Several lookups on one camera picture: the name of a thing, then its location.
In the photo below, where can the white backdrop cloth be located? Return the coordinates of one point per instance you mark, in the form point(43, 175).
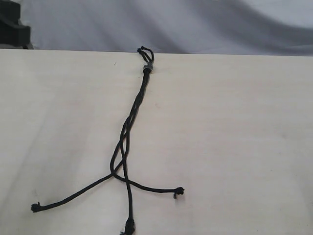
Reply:
point(280, 27)

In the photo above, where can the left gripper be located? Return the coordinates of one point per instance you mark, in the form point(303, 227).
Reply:
point(12, 31)

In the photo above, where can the grey zip tie binding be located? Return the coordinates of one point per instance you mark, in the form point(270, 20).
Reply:
point(148, 67)

